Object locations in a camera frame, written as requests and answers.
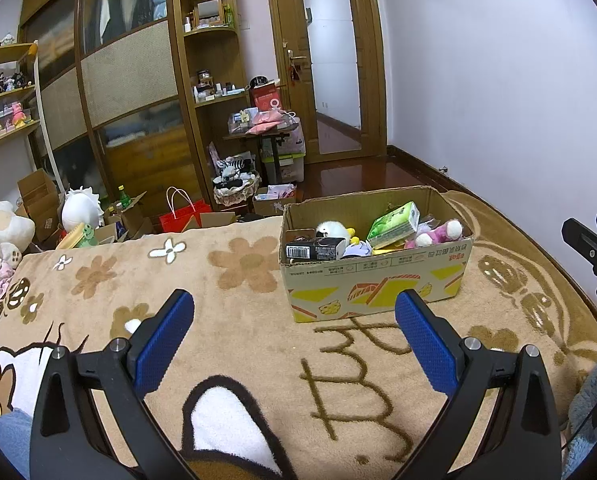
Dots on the small purple plush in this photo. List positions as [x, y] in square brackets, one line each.
[361, 249]

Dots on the person's leg in jeans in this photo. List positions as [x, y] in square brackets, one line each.
[11, 440]

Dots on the pink bear plush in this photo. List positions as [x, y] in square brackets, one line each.
[438, 234]

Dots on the wooden corner shelf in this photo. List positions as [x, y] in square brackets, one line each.
[213, 100]

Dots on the row of dark figurines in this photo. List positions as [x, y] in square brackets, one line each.
[3, 82]

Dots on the pink bag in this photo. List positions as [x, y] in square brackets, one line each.
[268, 120]

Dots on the small wooden table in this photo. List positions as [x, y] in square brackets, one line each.
[278, 135]

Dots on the person's right forearm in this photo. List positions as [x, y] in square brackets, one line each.
[590, 410]

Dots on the open cardboard box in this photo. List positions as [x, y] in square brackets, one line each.
[36, 195]
[133, 220]

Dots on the green bottle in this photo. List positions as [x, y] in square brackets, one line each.
[124, 200]

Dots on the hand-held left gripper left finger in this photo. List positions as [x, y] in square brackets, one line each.
[166, 340]

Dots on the red paper bag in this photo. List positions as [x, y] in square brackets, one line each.
[183, 220]

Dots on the wooden figurine shelf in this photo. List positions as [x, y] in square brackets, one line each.
[8, 95]

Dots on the photo frame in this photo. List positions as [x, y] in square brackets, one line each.
[208, 10]

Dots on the clear plastic storage box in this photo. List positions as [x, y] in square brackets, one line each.
[291, 167]

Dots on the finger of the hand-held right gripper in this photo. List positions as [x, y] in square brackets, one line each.
[588, 250]

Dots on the red box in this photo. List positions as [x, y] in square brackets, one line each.
[266, 97]

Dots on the wicker basket of socks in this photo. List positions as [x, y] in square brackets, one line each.
[236, 192]

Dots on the cardboard box with papers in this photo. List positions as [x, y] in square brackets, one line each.
[273, 202]

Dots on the green tissue pack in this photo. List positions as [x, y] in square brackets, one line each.
[393, 225]

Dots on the black carton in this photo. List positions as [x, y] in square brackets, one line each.
[313, 250]

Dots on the large white beige plush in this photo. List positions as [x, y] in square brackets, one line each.
[3, 230]

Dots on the black white penguin plush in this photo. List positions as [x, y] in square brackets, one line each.
[331, 230]

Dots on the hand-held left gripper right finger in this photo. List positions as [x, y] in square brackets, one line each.
[426, 345]

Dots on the row of pastel figurines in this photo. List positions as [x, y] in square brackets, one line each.
[3, 120]

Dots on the printed cardboard box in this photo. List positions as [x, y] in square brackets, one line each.
[378, 280]

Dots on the wooden door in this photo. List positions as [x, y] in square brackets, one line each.
[373, 60]

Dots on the wooden wardrobe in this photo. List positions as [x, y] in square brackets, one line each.
[123, 80]

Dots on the white spiky round plush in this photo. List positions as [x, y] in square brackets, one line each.
[81, 210]

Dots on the green frog plush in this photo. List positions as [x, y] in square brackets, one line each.
[86, 235]

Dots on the white pole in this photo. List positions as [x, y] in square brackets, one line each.
[43, 125]

